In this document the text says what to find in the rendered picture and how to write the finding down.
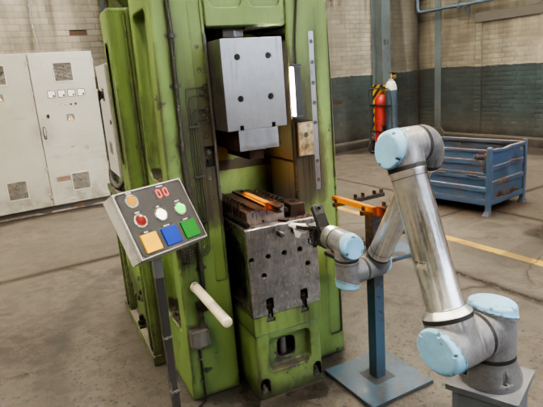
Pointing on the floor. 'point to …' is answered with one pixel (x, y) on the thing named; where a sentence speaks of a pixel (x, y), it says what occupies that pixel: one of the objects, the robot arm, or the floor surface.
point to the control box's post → (166, 329)
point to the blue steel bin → (481, 171)
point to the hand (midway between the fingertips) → (304, 220)
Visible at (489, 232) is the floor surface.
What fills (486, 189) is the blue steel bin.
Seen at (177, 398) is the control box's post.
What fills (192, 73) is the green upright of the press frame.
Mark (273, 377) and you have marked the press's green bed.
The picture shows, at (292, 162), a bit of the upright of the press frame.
